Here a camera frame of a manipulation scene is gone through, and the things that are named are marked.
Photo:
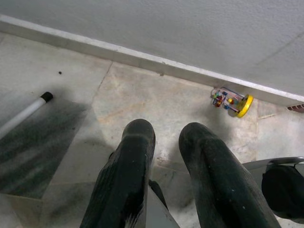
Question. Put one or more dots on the colourful bead maze toy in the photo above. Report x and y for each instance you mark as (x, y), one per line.
(244, 107)

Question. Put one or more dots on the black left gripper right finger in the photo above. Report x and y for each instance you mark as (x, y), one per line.
(221, 180)

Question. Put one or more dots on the white pole with black cap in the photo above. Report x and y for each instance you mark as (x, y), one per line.
(26, 112)

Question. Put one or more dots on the white stone skirting board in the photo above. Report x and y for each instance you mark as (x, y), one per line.
(142, 59)

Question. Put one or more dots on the red-brown ridged object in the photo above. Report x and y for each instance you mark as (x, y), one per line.
(296, 107)

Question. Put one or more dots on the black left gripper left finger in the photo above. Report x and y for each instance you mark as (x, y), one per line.
(128, 171)

